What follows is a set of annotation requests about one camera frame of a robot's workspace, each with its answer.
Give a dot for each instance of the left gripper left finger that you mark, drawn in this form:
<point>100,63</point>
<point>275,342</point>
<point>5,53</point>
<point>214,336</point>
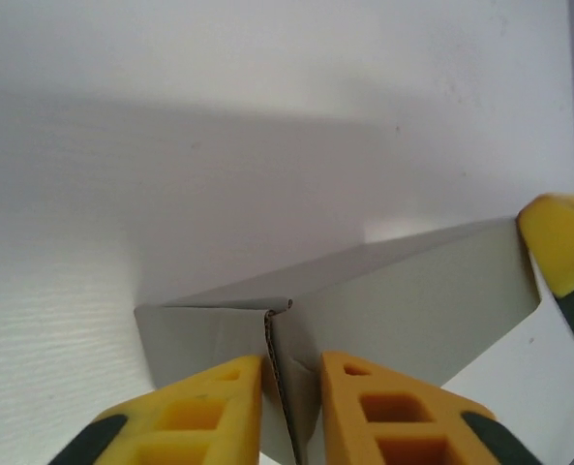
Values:
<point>194,412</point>

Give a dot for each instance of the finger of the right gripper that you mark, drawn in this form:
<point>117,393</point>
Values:
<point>567,242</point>

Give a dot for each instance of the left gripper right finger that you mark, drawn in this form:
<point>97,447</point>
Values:
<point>344,412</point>

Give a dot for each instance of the grey corrugated cardboard box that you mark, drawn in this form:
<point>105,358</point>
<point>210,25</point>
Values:
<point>412,290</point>

